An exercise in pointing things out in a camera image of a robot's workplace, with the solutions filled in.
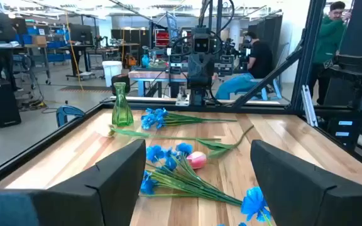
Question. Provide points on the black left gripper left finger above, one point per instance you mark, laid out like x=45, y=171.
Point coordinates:
x=105, y=188

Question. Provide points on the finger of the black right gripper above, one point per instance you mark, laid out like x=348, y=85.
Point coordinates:
x=208, y=75
x=194, y=75

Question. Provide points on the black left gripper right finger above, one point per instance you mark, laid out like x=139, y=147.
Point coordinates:
x=294, y=194

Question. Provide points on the blue artificial flower bunch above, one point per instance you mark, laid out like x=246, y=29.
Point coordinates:
x=154, y=152
x=151, y=119
x=254, y=202

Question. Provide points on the pink artificial tulip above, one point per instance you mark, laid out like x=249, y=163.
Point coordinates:
x=196, y=159

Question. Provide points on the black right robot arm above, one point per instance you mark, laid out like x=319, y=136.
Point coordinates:
x=197, y=95

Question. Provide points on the green glass vase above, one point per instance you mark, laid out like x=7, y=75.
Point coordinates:
x=122, y=113

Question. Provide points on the wooden workbench blue legs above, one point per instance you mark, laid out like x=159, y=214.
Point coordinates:
x=156, y=75

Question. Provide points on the red storage bins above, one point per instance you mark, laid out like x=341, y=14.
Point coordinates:
x=162, y=39

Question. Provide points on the person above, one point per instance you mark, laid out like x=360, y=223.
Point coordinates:
x=259, y=59
x=328, y=40

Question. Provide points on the blue stool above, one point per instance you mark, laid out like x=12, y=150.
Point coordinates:
x=270, y=91

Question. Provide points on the black chair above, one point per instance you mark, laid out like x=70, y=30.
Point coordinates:
x=118, y=80

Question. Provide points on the black box white labels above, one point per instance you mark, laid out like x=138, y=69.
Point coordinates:
x=341, y=130

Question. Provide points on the dark blue table clamp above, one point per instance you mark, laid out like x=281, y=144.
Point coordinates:
x=69, y=114

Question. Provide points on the white waste bin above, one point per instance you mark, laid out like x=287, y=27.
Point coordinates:
x=112, y=72

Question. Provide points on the black yellow floor mat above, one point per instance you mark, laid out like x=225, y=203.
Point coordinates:
x=83, y=88

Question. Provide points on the black standing desk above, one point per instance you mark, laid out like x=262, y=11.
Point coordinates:
x=77, y=50

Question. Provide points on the black computer tower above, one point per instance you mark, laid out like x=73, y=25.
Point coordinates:
x=3, y=103

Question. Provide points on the black equipment stack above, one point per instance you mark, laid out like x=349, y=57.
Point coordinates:
x=357, y=75

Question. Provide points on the shelf with blue bins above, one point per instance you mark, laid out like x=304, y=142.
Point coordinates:
x=55, y=44

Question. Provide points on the cardboard box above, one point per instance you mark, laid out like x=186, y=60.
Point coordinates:
x=39, y=40

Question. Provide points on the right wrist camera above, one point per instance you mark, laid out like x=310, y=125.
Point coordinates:
x=201, y=44

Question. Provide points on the silver base bracket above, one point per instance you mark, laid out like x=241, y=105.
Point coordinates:
x=182, y=101

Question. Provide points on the black aluminium table frame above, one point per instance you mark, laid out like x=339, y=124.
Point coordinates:
x=156, y=106

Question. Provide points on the silver frame bracket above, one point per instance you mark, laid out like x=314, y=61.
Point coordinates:
x=309, y=106

